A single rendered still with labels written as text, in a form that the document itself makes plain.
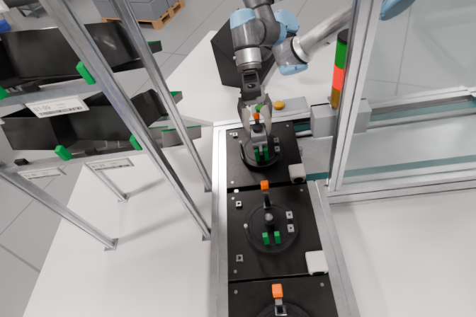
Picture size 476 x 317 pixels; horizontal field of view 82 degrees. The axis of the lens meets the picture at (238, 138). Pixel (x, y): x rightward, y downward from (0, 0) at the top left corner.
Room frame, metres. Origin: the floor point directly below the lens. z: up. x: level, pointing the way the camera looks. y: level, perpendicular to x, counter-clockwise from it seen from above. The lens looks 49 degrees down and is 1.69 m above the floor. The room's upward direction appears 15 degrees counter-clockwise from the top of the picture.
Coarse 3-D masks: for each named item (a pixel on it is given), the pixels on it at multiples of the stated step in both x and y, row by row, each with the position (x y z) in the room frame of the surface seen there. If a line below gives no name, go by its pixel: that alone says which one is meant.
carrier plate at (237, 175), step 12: (228, 132) 0.67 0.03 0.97; (240, 132) 0.65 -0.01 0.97; (276, 132) 0.61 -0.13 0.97; (288, 132) 0.60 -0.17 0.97; (228, 144) 0.61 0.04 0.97; (288, 144) 0.55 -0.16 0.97; (228, 156) 0.56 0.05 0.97; (240, 156) 0.55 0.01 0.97; (288, 156) 0.50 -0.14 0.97; (300, 156) 0.49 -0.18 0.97; (228, 168) 0.51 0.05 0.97; (240, 168) 0.50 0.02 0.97; (276, 168) 0.47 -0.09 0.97; (228, 180) 0.47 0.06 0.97; (240, 180) 0.46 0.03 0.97; (252, 180) 0.45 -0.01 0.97; (276, 180) 0.43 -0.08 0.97; (288, 180) 0.42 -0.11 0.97
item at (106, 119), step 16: (96, 96) 0.55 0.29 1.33; (144, 96) 0.50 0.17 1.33; (176, 96) 0.61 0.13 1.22; (80, 112) 0.46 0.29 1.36; (96, 112) 0.45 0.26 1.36; (112, 112) 0.43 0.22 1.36; (144, 112) 0.47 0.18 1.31; (160, 112) 0.52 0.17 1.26; (80, 128) 0.45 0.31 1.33; (96, 128) 0.44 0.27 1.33; (112, 128) 0.42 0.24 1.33
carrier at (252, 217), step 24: (240, 192) 0.42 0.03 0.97; (288, 192) 0.38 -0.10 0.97; (240, 216) 0.35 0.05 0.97; (264, 216) 0.30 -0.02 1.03; (288, 216) 0.30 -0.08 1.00; (312, 216) 0.29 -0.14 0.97; (240, 240) 0.28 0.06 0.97; (264, 240) 0.25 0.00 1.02; (288, 240) 0.24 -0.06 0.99; (312, 240) 0.23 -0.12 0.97; (240, 264) 0.22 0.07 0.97; (264, 264) 0.21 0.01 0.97; (288, 264) 0.19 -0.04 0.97; (312, 264) 0.17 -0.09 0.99
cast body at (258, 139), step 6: (252, 126) 0.56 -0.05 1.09; (258, 126) 0.55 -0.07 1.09; (264, 126) 0.55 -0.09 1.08; (252, 132) 0.54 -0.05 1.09; (258, 132) 0.53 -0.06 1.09; (264, 132) 0.52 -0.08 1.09; (252, 138) 0.52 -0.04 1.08; (258, 138) 0.52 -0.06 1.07; (264, 138) 0.51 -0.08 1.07; (258, 144) 0.51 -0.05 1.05; (264, 144) 0.51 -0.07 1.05
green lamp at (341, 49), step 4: (336, 40) 0.41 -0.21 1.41; (336, 44) 0.40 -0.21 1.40; (340, 44) 0.39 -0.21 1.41; (336, 48) 0.40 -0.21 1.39; (340, 48) 0.39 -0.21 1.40; (344, 48) 0.38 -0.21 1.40; (336, 52) 0.40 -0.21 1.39; (340, 52) 0.39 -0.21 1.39; (344, 52) 0.38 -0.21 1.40; (336, 56) 0.40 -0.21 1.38; (340, 56) 0.39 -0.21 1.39; (344, 56) 0.38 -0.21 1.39; (336, 60) 0.40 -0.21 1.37; (340, 60) 0.39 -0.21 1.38; (344, 60) 0.38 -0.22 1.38; (336, 64) 0.39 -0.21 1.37; (340, 64) 0.39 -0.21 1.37; (340, 68) 0.39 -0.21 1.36
